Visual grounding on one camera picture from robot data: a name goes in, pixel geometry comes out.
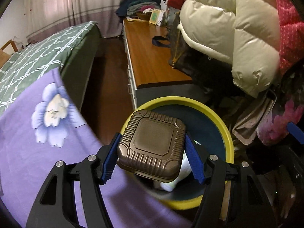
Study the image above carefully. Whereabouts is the brown plastic food container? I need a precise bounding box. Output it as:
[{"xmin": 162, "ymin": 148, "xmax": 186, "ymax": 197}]
[{"xmin": 117, "ymin": 110, "xmax": 186, "ymax": 183}]

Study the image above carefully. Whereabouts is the yellow rimmed trash bin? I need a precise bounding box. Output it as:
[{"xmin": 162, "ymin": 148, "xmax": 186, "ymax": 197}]
[{"xmin": 121, "ymin": 96, "xmax": 234, "ymax": 210}]

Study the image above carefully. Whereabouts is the beige cloth bag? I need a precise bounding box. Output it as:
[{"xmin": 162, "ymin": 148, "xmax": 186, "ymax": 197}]
[{"xmin": 232, "ymin": 89, "xmax": 277, "ymax": 146}]

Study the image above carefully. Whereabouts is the purple floral tablecloth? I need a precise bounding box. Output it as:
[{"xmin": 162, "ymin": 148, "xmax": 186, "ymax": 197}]
[{"xmin": 1, "ymin": 68, "xmax": 191, "ymax": 227}]

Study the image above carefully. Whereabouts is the brown patterned handbag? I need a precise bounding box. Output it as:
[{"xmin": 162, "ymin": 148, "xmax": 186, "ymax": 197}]
[{"xmin": 152, "ymin": 13, "xmax": 232, "ymax": 82}]

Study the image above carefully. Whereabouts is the green plaid bed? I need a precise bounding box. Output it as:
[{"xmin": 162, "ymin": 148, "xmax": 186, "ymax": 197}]
[{"xmin": 1, "ymin": 21, "xmax": 101, "ymax": 113}]

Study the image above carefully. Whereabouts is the cream puffer jacket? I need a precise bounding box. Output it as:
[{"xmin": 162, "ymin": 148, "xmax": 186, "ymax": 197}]
[{"xmin": 178, "ymin": 0, "xmax": 280, "ymax": 97}]

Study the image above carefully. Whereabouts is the pink dotted garment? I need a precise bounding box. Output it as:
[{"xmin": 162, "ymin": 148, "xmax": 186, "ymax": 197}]
[{"xmin": 276, "ymin": 0, "xmax": 303, "ymax": 76}]

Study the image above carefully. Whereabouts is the pink striped curtain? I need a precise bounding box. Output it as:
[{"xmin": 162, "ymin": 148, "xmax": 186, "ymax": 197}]
[{"xmin": 25, "ymin": 0, "xmax": 123, "ymax": 43}]

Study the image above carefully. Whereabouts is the green white box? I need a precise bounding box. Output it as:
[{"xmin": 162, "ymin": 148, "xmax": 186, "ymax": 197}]
[{"xmin": 149, "ymin": 9, "xmax": 164, "ymax": 26}]

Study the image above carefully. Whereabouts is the pile of folded clothes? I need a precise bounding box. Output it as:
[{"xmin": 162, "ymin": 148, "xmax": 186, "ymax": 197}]
[{"xmin": 115, "ymin": 0, "xmax": 161, "ymax": 19}]

